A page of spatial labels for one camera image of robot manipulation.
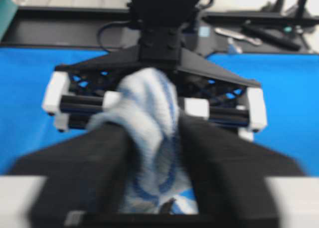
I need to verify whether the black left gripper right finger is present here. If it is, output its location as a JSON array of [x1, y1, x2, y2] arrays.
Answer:
[[178, 115, 306, 228]]

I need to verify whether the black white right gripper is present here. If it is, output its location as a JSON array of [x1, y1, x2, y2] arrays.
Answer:
[[42, 27, 267, 140]]

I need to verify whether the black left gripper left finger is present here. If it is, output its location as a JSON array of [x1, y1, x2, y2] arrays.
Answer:
[[7, 123, 132, 228]]

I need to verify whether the white blue striped towel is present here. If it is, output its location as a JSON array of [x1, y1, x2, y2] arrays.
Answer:
[[87, 68, 198, 215]]

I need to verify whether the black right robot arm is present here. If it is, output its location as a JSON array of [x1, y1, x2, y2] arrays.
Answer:
[[42, 0, 267, 141]]

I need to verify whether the silver metal tool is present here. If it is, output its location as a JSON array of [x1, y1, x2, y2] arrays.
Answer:
[[214, 27, 263, 46]]

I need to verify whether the blue table cloth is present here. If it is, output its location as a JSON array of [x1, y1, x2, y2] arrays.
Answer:
[[0, 48, 319, 176]]

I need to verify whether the black bar tool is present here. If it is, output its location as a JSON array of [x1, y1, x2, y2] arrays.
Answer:
[[242, 24, 301, 51]]

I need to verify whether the green mat edge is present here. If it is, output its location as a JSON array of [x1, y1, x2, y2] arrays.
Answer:
[[0, 0, 18, 39]]

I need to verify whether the black aluminium frame rail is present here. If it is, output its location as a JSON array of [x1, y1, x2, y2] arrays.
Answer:
[[0, 6, 319, 56]]

